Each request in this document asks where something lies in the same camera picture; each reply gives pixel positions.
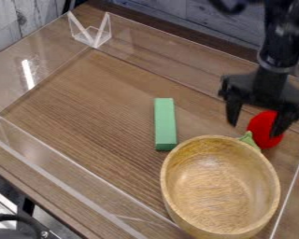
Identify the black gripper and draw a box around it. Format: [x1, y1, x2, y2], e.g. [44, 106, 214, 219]
[218, 66, 299, 137]

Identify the red plush strawberry toy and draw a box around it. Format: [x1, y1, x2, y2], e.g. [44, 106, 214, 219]
[239, 110, 285, 149]

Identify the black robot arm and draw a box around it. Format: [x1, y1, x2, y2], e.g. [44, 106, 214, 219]
[215, 0, 299, 136]

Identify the green rectangular block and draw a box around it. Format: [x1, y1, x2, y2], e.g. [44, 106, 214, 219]
[155, 98, 178, 151]

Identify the wooden oval bowl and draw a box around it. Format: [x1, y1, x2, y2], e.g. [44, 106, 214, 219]
[159, 135, 281, 239]

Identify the black equipment under table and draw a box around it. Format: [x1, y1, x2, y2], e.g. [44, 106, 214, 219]
[0, 214, 63, 239]

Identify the clear acrylic corner bracket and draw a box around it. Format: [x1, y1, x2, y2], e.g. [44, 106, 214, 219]
[67, 12, 112, 49]

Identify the clear acrylic tray wall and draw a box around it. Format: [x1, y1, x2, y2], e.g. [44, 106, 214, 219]
[0, 105, 187, 239]

